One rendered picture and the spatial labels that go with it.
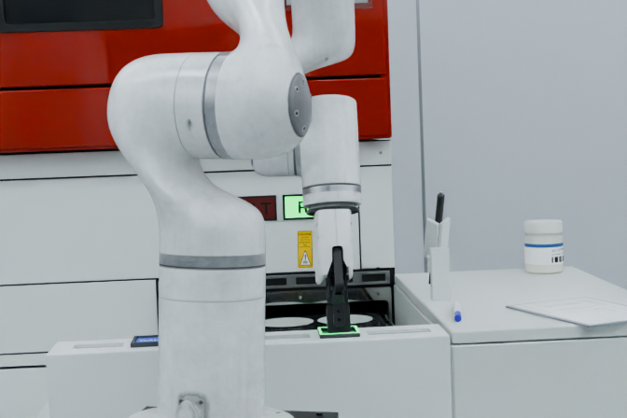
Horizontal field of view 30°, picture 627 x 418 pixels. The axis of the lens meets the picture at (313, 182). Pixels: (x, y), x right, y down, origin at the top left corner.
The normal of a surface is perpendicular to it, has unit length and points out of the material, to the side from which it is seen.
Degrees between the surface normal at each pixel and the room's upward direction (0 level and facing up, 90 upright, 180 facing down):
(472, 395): 90
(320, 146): 78
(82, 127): 90
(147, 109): 90
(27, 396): 90
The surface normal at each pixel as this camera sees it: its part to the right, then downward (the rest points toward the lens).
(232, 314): 0.45, 0.02
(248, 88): -0.16, -0.23
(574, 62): 0.06, 0.05
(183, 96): -0.35, -0.07
